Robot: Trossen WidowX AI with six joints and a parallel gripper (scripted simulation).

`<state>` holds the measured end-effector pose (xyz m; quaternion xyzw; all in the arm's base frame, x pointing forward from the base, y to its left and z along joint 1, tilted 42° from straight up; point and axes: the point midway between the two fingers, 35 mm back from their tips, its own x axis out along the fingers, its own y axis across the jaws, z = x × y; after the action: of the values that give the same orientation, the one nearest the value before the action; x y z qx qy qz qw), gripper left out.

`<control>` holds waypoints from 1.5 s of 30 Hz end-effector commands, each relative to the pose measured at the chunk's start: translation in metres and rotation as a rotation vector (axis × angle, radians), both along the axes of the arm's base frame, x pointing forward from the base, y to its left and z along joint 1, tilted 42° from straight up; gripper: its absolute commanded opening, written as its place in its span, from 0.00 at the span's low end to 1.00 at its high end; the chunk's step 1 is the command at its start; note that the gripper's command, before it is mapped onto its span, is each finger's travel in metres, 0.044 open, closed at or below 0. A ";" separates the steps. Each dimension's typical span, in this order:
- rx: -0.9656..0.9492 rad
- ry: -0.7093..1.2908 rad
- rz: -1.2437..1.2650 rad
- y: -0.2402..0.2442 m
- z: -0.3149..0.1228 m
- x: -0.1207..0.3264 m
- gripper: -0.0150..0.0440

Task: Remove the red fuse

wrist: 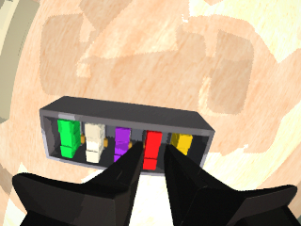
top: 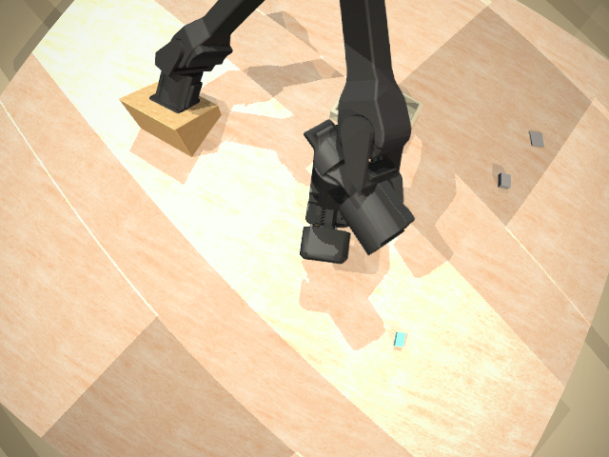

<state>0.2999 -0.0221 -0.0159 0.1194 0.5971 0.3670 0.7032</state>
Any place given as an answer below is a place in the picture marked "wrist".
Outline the yellow fuse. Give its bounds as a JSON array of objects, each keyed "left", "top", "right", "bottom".
[{"left": 170, "top": 132, "right": 192, "bottom": 155}]

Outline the red fuse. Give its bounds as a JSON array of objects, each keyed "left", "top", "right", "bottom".
[{"left": 143, "top": 131, "right": 162, "bottom": 170}]

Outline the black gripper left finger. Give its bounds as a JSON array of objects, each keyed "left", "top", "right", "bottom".
[{"left": 11, "top": 140, "right": 143, "bottom": 226}]

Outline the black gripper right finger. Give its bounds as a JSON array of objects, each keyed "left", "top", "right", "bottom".
[{"left": 165, "top": 144, "right": 297, "bottom": 226}]

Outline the purple fuse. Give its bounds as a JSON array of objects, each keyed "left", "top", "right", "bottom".
[{"left": 114, "top": 127, "right": 132, "bottom": 162}]

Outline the beige shallow tray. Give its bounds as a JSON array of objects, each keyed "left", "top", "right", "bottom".
[{"left": 0, "top": 0, "right": 40, "bottom": 124}]

